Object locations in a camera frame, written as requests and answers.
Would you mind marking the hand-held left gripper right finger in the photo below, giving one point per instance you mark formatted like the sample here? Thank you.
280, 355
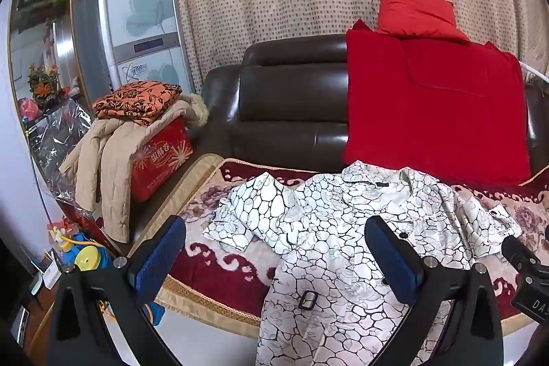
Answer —
394, 263

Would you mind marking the yellow and blue toy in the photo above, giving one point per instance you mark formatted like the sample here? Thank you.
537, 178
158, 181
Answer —
88, 259

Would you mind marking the brown leather sofa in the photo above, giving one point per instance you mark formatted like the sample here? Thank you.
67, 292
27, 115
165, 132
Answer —
291, 113

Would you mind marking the red floral blanket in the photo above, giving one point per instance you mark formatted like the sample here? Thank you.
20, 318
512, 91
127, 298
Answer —
223, 263

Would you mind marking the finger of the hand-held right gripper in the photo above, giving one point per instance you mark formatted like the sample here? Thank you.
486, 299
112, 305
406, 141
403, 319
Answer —
520, 256

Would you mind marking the small red pillow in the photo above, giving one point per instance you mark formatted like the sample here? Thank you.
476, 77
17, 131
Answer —
411, 10

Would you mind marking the orange floral folded cloth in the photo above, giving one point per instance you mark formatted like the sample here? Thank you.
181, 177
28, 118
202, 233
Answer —
137, 100

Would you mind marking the large red cushion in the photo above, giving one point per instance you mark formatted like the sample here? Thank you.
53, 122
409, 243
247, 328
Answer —
429, 126

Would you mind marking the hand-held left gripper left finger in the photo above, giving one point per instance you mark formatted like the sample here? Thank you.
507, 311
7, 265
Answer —
156, 267

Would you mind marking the clear plastic sheet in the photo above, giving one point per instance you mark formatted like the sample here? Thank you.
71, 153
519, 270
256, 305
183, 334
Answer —
55, 138

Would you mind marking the red printed box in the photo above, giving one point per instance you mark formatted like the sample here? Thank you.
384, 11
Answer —
163, 164

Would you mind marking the beige padded jacket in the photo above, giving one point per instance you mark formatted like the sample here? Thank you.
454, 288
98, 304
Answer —
111, 160

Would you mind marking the orange flower arrangement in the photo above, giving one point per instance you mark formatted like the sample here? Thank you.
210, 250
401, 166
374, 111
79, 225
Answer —
43, 85

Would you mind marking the white black-veined patterned shirt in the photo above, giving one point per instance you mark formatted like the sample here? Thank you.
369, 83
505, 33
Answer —
326, 228

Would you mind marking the silver refrigerator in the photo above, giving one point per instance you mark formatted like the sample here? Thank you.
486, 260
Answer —
141, 6

